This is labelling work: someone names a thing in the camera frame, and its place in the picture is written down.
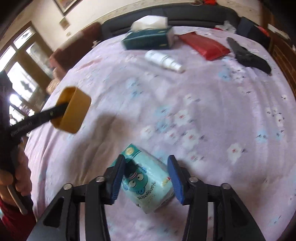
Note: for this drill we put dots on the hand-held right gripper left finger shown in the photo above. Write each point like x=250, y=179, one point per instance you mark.
x=116, y=178

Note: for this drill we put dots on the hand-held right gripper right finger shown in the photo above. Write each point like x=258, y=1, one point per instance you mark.
x=175, y=180

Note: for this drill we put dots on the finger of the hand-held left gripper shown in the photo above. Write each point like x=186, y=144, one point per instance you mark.
x=39, y=119

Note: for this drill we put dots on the teal tissue pack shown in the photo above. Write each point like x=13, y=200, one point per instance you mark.
x=145, y=185

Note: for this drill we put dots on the orange carton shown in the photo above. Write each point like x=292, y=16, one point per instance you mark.
x=76, y=111

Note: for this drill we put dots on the person's left hand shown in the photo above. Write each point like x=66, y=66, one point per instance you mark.
x=23, y=176

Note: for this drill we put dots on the patterned fabric chair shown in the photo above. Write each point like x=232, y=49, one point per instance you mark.
x=55, y=78

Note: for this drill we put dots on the wooden door with glass panes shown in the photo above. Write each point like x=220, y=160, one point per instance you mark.
x=27, y=76

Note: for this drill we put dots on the red garment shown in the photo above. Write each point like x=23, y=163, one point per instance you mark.
x=13, y=222

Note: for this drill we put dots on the brown armchair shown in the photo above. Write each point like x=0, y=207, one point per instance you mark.
x=74, y=46

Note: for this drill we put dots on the framed horse painting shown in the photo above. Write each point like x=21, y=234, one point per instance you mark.
x=67, y=4

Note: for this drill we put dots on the white spray bottle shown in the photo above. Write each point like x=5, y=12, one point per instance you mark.
x=161, y=59

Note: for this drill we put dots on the dark green tissue box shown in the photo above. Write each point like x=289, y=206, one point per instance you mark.
x=148, y=38

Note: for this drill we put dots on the red flat pouch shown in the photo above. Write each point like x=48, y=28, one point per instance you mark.
x=203, y=46

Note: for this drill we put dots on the black toy pistol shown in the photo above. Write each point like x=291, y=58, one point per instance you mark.
x=247, y=58

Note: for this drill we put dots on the crumpled clear plastic bag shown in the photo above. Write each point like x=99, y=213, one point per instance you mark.
x=226, y=26

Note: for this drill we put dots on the wooden cabinet with brick pattern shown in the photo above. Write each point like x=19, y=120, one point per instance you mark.
x=284, y=58

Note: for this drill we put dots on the dark sofa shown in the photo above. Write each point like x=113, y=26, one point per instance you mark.
x=185, y=15

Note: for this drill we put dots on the black bag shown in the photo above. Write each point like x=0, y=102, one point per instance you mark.
x=249, y=30

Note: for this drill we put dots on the red flat box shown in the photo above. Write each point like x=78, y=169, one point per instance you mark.
x=263, y=30

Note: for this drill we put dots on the red fabric flower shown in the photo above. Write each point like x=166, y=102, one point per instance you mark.
x=210, y=1

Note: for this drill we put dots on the small wall plaque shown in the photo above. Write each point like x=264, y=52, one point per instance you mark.
x=64, y=23

